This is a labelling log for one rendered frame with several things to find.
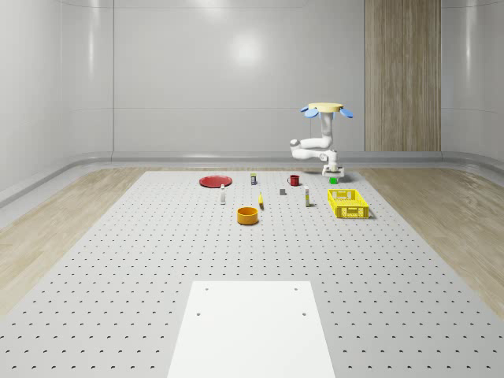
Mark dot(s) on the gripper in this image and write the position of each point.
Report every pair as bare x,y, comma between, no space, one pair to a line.
333,169

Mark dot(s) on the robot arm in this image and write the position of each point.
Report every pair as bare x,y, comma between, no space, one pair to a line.
315,153

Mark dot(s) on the puzzle cube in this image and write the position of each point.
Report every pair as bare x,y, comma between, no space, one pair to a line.
334,180

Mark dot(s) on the white and yellow box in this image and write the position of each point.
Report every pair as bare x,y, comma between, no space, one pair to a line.
306,197

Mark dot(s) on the red mug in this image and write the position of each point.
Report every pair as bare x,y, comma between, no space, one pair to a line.
294,180

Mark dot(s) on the yellow basket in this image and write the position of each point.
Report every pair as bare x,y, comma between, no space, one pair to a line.
348,212

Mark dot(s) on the drone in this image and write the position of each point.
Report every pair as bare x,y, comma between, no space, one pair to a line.
324,106

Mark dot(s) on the banana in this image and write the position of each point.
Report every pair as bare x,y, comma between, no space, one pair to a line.
260,201

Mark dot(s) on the flat-sided can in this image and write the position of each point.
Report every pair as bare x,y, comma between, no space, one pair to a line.
253,179

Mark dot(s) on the yellow bowl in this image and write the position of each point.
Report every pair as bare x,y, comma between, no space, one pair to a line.
247,218

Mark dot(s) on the small white bottle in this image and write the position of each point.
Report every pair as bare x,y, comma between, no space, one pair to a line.
223,196

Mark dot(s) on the red plate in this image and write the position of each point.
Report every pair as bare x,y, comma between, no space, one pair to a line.
216,181

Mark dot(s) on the white board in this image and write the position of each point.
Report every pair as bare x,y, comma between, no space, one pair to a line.
252,330

